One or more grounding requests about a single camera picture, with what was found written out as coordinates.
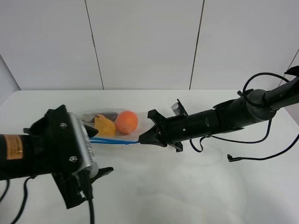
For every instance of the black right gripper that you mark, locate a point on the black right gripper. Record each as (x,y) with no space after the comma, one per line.
(165,132)

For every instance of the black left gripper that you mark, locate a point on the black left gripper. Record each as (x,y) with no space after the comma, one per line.
(55,152)

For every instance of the clear blue-zip plastic bag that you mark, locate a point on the clear blue-zip plastic bag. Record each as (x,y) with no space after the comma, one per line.
(144,124)

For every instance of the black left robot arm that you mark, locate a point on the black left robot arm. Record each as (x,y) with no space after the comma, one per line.
(16,161)

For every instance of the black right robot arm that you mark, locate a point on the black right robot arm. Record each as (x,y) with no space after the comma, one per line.
(253,106)

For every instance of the yellow pear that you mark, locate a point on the yellow pear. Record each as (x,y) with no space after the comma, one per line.
(105,127)

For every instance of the orange fruit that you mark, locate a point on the orange fruit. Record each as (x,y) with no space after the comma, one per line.
(126,122)

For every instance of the dark eggplant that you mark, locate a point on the dark eggplant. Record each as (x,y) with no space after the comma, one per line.
(90,118)

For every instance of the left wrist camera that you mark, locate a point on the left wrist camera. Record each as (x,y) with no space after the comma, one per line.
(84,146)

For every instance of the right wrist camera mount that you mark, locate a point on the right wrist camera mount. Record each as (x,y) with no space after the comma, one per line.
(178,109)

